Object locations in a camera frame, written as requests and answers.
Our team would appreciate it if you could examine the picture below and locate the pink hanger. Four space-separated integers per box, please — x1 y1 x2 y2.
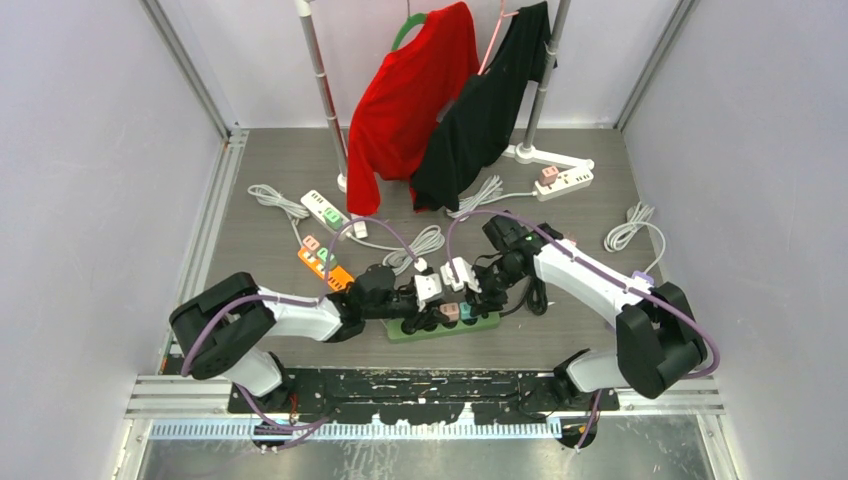
477 0 518 76

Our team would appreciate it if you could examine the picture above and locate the green strip black cord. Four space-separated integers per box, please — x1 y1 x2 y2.
500 274 551 318

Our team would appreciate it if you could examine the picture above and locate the left white strip cord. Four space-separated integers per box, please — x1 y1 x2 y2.
247 184 399 253

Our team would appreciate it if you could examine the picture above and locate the left white power strip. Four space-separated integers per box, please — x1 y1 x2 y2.
300 190 354 238

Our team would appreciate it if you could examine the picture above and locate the white power strip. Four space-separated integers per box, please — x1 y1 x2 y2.
300 190 354 238
533 167 594 202

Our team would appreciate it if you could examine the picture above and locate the clothes rack pole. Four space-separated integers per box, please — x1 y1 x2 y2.
503 0 594 171
294 0 348 193

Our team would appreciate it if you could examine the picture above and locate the purple power strip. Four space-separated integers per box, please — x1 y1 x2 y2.
632 271 655 286

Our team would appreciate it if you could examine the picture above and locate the pink plug on orange strip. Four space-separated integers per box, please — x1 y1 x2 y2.
302 235 321 255

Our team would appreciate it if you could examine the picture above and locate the green plug on white strip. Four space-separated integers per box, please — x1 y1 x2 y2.
322 208 345 231

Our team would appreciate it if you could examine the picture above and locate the right white power strip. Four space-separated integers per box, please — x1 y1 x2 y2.
533 167 594 202

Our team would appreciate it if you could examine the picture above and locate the green hanger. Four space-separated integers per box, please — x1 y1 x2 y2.
391 13 427 52

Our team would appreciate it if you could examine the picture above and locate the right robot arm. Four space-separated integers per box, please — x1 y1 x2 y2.
466 212 720 411

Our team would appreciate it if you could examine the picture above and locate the black shirt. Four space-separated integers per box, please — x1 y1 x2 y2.
410 1 551 211

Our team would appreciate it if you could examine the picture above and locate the orange strip white cord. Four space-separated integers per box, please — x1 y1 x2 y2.
381 225 446 276

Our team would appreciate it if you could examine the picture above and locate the teal plug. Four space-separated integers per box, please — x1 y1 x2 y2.
459 302 474 322

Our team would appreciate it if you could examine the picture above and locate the red shirt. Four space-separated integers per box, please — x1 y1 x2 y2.
346 1 479 216

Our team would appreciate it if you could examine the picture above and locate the green power strip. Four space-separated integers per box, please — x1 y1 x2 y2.
385 312 501 344

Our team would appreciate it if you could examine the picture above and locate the pink plug on white strip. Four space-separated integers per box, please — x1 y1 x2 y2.
537 165 559 186

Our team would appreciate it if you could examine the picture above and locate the right white strip cord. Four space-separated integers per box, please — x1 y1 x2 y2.
447 174 538 222

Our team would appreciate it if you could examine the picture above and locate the clothes rack right pole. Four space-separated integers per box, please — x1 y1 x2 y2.
503 0 594 171

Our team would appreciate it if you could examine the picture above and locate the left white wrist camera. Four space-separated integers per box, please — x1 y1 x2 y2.
413 257 443 311

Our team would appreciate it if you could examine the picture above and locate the orange power strip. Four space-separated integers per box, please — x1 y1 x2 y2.
298 247 354 292

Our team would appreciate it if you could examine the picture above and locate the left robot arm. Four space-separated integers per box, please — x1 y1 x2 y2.
169 265 443 413

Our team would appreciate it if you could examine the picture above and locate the purple strip white cord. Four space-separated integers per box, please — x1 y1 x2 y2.
602 201 667 276

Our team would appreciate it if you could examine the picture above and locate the clothes rack left pole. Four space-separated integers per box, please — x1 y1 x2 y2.
294 0 348 193

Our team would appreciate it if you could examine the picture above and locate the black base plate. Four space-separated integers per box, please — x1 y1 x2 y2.
258 368 620 426

